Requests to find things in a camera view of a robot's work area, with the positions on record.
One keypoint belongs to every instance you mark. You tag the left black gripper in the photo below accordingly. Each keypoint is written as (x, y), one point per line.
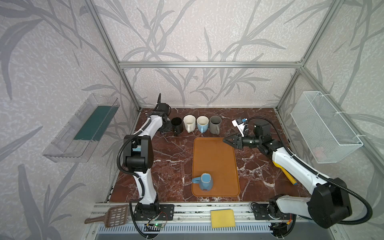
(165, 126)

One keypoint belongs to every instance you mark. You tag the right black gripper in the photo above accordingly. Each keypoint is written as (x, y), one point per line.
(238, 141)

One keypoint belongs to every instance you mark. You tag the black mug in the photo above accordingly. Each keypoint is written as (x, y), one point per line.
(177, 126)

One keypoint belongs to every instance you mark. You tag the white ceramic mug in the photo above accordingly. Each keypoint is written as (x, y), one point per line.
(190, 123)

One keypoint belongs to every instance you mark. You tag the grey mug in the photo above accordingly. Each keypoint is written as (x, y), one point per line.
(215, 125)

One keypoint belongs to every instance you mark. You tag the light blue mug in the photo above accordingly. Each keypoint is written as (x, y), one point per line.
(203, 123)

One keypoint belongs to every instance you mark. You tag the blue speckled mug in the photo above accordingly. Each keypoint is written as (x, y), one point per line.
(205, 182)

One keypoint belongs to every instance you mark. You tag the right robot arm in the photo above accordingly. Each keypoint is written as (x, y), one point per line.
(329, 203)

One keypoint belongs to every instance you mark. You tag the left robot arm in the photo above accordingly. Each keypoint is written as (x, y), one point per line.
(136, 158)

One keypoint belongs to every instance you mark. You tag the orange rubber tray mat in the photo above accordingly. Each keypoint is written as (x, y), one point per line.
(214, 157)

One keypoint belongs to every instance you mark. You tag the green mat in shelf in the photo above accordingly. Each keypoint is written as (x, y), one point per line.
(95, 126)

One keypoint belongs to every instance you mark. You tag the yellow sponge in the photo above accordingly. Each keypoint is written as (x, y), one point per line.
(223, 219)

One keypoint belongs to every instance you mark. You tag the small green circuit board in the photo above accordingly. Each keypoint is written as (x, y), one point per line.
(156, 227)

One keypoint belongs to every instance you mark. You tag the brown slotted spatula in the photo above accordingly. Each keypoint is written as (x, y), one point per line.
(115, 216)

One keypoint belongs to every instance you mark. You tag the yellow handled tool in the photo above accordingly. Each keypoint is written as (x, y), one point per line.
(287, 174)

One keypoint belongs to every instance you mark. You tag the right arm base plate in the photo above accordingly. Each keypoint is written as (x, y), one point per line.
(268, 212)

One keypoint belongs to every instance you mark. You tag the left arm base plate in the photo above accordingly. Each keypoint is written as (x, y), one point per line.
(162, 212)

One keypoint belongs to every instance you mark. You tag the clear acrylic wall shelf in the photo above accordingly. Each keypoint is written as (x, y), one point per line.
(64, 149)

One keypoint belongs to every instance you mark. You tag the white wire basket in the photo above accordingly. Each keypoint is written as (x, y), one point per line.
(326, 132)

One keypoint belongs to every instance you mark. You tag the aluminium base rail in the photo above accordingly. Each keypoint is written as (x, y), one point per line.
(190, 218)

